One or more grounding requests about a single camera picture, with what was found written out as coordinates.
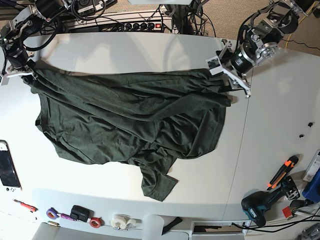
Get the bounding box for teal black power drill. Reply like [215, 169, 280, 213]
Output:
[241, 176, 300, 228]

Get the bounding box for black action camera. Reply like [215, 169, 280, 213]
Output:
[70, 205, 94, 223]

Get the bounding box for black power strip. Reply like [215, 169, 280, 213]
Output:
[68, 22, 172, 33]

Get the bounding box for dark green t-shirt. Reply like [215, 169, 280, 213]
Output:
[23, 69, 231, 202]

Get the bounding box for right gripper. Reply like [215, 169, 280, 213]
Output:
[2, 53, 38, 80]

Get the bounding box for red square tag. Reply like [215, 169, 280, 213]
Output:
[282, 206, 294, 219]

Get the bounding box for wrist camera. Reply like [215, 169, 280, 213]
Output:
[206, 56, 224, 76]
[0, 73, 9, 86]

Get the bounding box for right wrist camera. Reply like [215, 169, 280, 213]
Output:
[0, 73, 9, 86]

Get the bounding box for red screwdriver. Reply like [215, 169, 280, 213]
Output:
[13, 199, 38, 213]

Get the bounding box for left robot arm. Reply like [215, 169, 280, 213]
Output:
[210, 0, 316, 97]

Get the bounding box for orange black utility knife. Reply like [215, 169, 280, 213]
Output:
[266, 155, 299, 191]

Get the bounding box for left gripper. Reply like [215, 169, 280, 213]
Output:
[216, 38, 252, 98]

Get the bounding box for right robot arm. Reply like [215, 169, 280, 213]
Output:
[0, 0, 72, 85]

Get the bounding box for purple tape roll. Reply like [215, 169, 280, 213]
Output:
[46, 207, 59, 220]

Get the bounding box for blue box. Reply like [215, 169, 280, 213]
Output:
[302, 165, 320, 203]

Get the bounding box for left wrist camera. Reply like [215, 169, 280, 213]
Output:
[206, 56, 224, 76]

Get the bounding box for red tape roll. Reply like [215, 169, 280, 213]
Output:
[89, 217, 102, 229]

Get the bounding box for white tape dispenser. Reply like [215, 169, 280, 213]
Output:
[109, 214, 142, 231]

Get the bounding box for white handheld game console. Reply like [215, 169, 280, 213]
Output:
[0, 140, 22, 193]

